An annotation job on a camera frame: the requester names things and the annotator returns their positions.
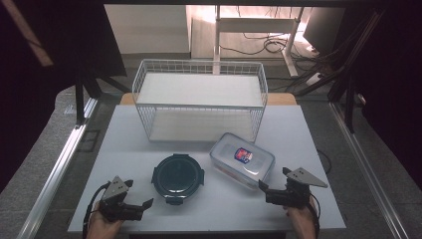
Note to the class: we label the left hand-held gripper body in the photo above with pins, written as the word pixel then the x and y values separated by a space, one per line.
pixel 116 207

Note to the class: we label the person's right hand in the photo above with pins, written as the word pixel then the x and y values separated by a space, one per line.
pixel 303 222

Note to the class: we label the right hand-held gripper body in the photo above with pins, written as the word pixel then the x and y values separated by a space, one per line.
pixel 293 195

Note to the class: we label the white power strip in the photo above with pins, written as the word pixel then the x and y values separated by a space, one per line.
pixel 313 79

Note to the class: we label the aluminium frame rail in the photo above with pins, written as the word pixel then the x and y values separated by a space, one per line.
pixel 56 172
pixel 365 166

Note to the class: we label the clear rectangular food container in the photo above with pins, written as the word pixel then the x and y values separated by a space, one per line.
pixel 244 161

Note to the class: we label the white cabinet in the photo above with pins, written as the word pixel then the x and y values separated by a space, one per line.
pixel 149 30

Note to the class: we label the black metal stand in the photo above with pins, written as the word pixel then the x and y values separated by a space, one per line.
pixel 348 99
pixel 79 99

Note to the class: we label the white desk frame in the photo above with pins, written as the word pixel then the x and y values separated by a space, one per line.
pixel 255 25

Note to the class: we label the person's left hand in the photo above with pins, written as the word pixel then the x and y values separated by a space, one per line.
pixel 103 227

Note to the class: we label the dark round food container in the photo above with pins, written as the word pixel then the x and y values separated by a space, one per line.
pixel 178 178

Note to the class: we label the dark monitor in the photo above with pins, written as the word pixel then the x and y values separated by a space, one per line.
pixel 323 30

